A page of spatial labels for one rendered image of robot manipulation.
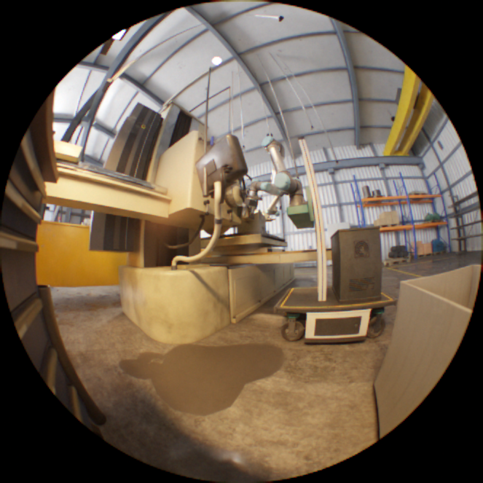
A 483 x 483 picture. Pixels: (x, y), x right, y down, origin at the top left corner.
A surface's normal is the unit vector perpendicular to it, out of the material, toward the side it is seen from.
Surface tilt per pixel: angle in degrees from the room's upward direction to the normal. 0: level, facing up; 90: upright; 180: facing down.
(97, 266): 90
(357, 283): 90
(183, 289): 90
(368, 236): 90
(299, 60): 169
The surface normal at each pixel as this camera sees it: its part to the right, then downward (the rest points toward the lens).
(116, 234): 0.86, -0.08
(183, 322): 0.47, -0.11
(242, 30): -0.07, 0.96
